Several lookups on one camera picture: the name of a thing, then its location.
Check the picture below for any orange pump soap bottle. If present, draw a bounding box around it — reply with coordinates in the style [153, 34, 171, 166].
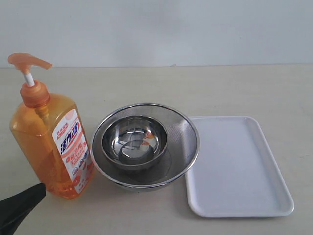
[7, 53, 93, 199]

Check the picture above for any stainless steel mesh strainer bowl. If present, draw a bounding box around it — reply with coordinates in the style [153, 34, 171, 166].
[90, 103, 200, 191]

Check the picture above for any small stainless steel bowl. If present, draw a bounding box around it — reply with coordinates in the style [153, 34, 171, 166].
[102, 115, 168, 172]

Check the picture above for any white plastic tray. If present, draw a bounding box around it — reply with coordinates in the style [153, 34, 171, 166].
[186, 116, 294, 218]

